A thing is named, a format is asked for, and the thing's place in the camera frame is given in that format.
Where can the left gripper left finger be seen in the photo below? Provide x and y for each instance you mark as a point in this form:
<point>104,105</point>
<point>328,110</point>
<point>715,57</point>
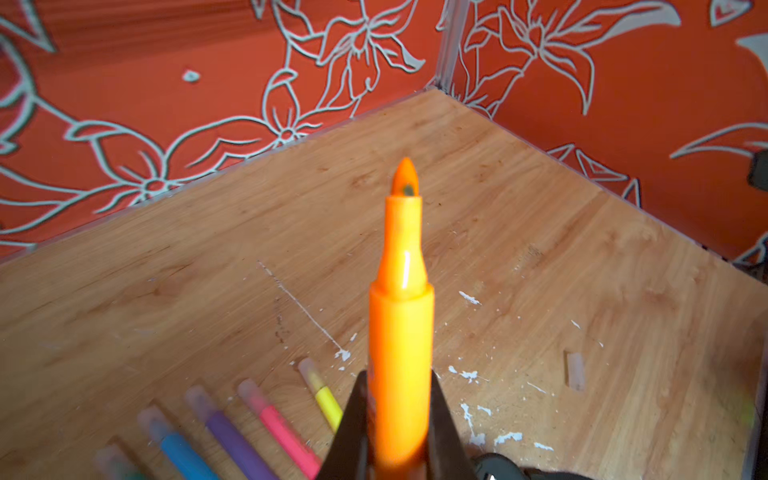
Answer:
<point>348,454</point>

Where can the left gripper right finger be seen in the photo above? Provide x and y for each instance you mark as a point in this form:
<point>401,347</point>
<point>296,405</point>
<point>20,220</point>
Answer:
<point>446,457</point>

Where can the pink marker pen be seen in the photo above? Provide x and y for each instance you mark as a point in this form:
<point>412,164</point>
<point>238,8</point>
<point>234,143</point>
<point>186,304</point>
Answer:
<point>278,427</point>

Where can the yellow highlighter pen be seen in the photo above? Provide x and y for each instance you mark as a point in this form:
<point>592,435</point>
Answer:
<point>322,394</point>

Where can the purple marker pen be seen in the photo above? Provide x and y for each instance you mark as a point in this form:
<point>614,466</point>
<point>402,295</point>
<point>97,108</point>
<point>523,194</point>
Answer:
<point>239,449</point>

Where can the blue marker pen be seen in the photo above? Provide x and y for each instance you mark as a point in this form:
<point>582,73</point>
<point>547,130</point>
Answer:
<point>174,445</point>

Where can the orange highlighter pen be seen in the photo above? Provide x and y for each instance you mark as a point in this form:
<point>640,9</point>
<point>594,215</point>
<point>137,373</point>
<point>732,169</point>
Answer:
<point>401,320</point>

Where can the green marker pen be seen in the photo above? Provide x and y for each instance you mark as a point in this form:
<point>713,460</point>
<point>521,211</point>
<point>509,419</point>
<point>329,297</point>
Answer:
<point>114,464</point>

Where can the clear pen cap right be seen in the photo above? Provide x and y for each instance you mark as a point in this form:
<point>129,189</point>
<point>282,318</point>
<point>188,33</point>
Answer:
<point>576,378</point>

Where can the black tape measure on table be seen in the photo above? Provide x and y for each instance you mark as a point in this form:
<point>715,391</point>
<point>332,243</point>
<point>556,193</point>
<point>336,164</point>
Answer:
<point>496,466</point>

